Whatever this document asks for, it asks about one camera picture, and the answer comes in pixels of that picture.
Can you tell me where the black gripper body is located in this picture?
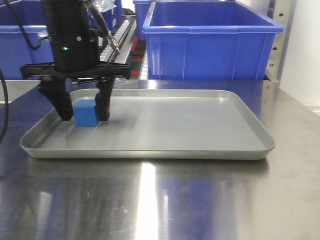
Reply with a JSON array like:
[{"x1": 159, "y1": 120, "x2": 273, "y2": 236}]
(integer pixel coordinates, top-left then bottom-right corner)
[{"x1": 20, "y1": 29, "x2": 131, "y2": 81}]

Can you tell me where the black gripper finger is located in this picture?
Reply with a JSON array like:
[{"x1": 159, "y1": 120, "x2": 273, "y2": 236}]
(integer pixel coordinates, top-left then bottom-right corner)
[
  {"x1": 37, "y1": 76, "x2": 74, "y2": 121},
  {"x1": 95, "y1": 77, "x2": 115, "y2": 122}
]

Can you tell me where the blue cube block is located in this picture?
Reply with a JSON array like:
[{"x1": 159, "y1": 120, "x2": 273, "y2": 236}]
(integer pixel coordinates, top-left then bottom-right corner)
[{"x1": 73, "y1": 99, "x2": 99, "y2": 127}]

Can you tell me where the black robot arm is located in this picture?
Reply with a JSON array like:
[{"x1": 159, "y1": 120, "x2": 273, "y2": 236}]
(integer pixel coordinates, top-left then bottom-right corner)
[{"x1": 20, "y1": 0, "x2": 131, "y2": 122}]

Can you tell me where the grey metal tray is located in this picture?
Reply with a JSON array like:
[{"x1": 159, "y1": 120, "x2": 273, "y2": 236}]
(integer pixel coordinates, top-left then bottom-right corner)
[{"x1": 20, "y1": 89, "x2": 275, "y2": 160}]

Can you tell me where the blue plastic bin left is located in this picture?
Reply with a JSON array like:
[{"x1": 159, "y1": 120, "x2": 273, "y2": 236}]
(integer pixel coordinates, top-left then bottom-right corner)
[{"x1": 0, "y1": 0, "x2": 111, "y2": 71}]

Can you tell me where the blue plastic bin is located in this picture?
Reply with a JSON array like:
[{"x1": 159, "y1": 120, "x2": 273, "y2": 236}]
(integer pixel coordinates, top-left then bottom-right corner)
[
  {"x1": 0, "y1": 0, "x2": 111, "y2": 71},
  {"x1": 142, "y1": 0, "x2": 284, "y2": 80}
]

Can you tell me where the clear plastic bag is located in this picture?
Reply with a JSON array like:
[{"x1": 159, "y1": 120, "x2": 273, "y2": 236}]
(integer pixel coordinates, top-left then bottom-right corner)
[{"x1": 93, "y1": 0, "x2": 116, "y2": 13}]

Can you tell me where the blue bin rear right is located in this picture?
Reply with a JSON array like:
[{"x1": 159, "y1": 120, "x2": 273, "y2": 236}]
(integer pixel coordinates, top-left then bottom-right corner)
[{"x1": 133, "y1": 0, "x2": 160, "y2": 41}]

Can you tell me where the blue plastic bin right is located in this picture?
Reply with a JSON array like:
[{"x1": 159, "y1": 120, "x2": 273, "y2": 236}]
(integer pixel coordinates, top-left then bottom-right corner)
[{"x1": 142, "y1": 0, "x2": 284, "y2": 80}]

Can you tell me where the black cable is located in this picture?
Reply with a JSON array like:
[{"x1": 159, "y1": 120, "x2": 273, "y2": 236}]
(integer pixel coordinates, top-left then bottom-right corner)
[{"x1": 0, "y1": 0, "x2": 55, "y2": 145}]

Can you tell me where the white roller conveyor rail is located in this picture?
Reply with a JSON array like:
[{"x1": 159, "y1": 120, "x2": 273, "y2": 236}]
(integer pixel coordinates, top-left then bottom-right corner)
[{"x1": 99, "y1": 19, "x2": 131, "y2": 62}]

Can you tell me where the metal shelf upright post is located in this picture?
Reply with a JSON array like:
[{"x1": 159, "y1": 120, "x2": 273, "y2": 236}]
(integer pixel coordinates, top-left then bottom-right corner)
[{"x1": 266, "y1": 0, "x2": 297, "y2": 84}]

